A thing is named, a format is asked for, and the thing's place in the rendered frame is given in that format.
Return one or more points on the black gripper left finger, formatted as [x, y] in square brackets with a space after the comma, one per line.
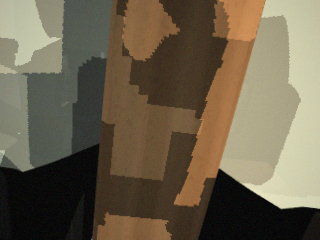
[50, 202]

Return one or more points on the brown wooden plank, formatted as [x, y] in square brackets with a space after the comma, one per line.
[174, 74]

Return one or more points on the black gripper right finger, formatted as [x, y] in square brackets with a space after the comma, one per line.
[237, 213]

